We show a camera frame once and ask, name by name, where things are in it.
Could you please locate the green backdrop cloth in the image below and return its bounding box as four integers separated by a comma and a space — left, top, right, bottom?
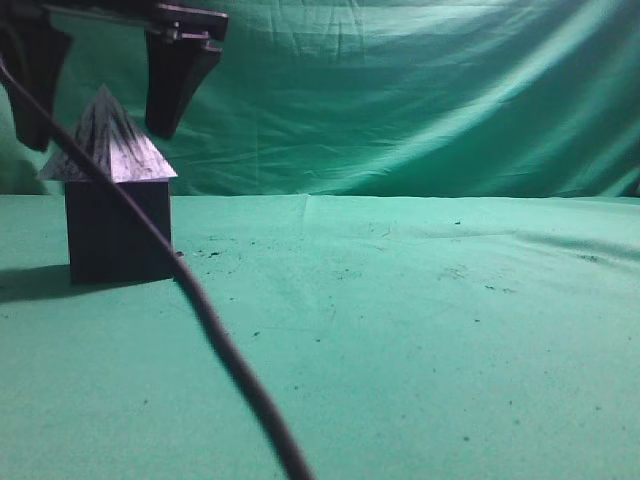
0, 0, 640, 199

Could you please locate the marbled purple square pyramid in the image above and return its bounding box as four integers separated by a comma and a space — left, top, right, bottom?
70, 85, 177, 183

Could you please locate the black cable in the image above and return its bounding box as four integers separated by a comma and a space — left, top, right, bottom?
0, 64, 316, 480

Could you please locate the dark purple cube block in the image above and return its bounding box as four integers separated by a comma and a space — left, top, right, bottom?
64, 181, 171, 285

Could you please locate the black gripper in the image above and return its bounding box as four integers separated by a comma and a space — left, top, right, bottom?
1, 1, 229, 152

